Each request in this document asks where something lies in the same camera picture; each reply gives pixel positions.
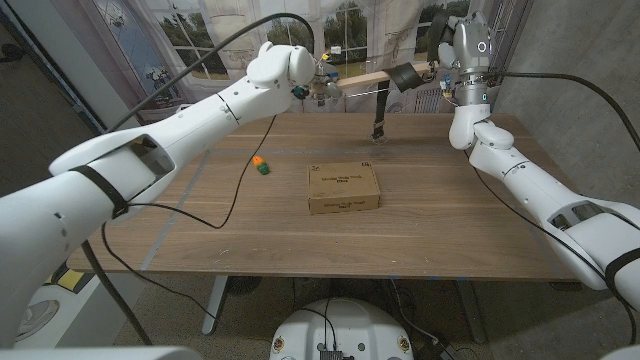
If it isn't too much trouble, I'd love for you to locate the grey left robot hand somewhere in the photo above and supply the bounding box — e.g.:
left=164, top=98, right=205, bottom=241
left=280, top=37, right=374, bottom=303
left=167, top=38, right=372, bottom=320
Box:
left=292, top=58, right=346, bottom=107

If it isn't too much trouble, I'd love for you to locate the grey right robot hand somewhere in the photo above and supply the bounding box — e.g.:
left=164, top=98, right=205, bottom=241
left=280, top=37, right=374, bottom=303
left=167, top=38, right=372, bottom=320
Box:
left=437, top=10, right=494, bottom=107

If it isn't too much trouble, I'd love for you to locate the wooden bar with metal clips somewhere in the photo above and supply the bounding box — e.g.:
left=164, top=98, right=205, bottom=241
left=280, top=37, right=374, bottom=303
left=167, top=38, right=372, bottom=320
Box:
left=329, top=60, right=436, bottom=99

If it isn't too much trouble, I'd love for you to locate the black belt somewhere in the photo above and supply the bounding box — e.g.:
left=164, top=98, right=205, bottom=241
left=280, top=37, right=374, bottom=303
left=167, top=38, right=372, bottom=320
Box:
left=370, top=9, right=451, bottom=144

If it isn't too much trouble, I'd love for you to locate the brown cardboard box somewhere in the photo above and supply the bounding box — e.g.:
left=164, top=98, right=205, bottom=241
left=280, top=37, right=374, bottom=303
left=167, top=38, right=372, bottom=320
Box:
left=307, top=160, right=381, bottom=215

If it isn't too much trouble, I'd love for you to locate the printed window backdrop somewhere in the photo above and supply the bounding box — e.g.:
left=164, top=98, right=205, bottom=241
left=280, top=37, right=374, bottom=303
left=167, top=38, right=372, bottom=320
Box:
left=49, top=0, right=534, bottom=146

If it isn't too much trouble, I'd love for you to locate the black round floor fan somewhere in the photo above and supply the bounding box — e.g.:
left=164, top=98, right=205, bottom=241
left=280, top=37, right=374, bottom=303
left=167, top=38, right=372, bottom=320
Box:
left=224, top=276, right=263, bottom=296

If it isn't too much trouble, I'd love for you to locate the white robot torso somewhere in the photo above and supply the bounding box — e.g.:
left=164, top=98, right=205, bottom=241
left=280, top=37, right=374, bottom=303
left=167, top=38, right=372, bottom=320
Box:
left=269, top=298, right=415, bottom=360

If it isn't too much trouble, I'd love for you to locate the white table leg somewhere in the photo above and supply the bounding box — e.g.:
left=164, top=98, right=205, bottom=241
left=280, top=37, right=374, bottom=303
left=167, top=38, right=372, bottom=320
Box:
left=201, top=274, right=230, bottom=336
left=452, top=278, right=487, bottom=345

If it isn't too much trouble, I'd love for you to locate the black power adapter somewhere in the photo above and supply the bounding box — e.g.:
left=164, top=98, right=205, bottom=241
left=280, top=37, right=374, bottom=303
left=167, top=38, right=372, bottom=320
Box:
left=414, top=339, right=461, bottom=360

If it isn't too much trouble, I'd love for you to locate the yellow black floor item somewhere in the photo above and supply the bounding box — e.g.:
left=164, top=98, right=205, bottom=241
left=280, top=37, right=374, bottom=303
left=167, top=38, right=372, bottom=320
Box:
left=44, top=264, right=96, bottom=292

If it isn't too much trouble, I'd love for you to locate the grey sneaker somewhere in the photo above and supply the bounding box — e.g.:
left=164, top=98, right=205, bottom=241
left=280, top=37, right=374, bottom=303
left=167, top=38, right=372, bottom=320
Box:
left=14, top=298, right=61, bottom=344

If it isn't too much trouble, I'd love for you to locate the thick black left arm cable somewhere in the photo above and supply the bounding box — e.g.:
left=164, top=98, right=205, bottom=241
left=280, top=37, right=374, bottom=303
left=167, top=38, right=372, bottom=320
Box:
left=79, top=12, right=316, bottom=347

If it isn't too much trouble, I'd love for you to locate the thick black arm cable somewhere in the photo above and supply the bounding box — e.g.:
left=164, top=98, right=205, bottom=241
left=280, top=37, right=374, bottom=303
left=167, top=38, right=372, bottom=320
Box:
left=487, top=71, right=640, bottom=151
left=79, top=12, right=316, bottom=347

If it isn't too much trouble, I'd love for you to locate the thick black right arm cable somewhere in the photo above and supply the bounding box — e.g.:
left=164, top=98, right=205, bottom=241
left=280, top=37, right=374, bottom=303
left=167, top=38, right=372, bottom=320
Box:
left=487, top=71, right=640, bottom=151

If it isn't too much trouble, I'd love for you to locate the thin black left arm wire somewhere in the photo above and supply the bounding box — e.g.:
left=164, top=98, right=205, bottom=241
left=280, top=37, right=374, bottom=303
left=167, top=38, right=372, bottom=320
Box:
left=99, top=114, right=279, bottom=346

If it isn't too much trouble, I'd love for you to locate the thin black arm wire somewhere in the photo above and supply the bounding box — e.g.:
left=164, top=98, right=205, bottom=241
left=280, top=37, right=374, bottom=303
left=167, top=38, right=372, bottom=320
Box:
left=462, top=149, right=639, bottom=346
left=99, top=114, right=279, bottom=346

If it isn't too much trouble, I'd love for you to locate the thin black right arm wire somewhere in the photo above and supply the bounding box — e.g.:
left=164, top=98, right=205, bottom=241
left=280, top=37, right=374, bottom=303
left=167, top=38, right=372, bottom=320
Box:
left=462, top=149, right=639, bottom=346

